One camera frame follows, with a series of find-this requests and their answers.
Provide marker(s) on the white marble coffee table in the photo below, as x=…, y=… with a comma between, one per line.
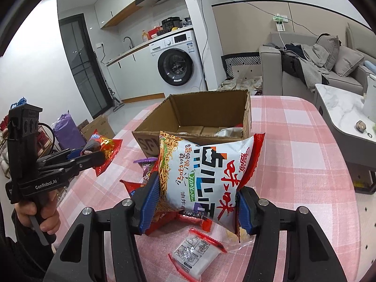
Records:
x=337, y=108

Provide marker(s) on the crumpled packaging pile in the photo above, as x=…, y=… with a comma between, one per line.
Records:
x=241, y=83

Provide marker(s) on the stick vacuum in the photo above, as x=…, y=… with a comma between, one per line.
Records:
x=116, y=104

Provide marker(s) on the black white patterned panel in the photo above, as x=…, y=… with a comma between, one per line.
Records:
x=241, y=60

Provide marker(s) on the dark clothes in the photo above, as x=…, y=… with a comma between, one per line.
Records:
x=293, y=64

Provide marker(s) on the pink checkered tablecloth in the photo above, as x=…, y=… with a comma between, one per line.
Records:
x=293, y=152

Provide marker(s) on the red white snack packet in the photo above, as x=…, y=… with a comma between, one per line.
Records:
x=229, y=131
x=194, y=255

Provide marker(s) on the person's left hand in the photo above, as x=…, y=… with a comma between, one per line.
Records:
x=51, y=220

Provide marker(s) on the grey sofa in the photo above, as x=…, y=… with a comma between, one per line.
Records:
x=271, y=70

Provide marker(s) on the cardboard box with print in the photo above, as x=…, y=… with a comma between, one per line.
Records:
x=100, y=126

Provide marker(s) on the red orange snack packet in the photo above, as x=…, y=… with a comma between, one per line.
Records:
x=111, y=150

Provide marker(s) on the dark glass door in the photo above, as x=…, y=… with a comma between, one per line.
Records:
x=82, y=70

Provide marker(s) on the green white power strip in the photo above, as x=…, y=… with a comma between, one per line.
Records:
x=279, y=20

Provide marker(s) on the purple candy packet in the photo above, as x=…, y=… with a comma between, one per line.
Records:
x=146, y=164

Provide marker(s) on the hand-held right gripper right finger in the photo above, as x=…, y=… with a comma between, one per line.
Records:
x=243, y=211

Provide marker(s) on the grey cushion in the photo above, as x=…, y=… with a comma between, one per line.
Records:
x=329, y=50
x=349, y=61

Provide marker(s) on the brown cardboard box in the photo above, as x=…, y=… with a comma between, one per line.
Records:
x=205, y=108

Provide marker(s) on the black pressure cooker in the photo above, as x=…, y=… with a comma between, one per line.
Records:
x=171, y=24

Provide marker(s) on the light blue cloth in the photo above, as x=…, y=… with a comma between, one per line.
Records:
x=370, y=64

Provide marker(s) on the small key fob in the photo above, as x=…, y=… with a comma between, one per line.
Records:
x=359, y=125

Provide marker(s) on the white noodle snack bag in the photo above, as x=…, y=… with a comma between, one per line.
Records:
x=205, y=170

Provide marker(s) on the wall socket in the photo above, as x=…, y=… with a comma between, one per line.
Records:
x=100, y=45

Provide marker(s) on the white kitchen counter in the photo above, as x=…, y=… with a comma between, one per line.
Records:
x=132, y=73

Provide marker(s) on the white washing machine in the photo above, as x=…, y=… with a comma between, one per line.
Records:
x=176, y=67

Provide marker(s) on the red box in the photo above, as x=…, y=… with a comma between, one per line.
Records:
x=155, y=33

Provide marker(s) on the green mug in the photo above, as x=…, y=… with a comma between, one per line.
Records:
x=374, y=129

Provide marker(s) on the grey jacket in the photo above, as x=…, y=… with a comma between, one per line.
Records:
x=315, y=64

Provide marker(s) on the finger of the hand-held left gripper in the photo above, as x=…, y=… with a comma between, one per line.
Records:
x=77, y=152
x=91, y=160

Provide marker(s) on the purple bag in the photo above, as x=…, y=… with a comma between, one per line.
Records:
x=69, y=132

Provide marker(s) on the person's left forearm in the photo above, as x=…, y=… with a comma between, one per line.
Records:
x=20, y=258

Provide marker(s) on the yellow bottle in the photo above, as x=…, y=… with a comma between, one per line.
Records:
x=144, y=36

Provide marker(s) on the white wall cabinets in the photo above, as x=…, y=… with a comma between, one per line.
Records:
x=117, y=3

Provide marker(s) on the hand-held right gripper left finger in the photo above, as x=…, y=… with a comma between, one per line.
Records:
x=149, y=202

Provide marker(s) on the kitchen faucet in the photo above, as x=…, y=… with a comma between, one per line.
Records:
x=131, y=44

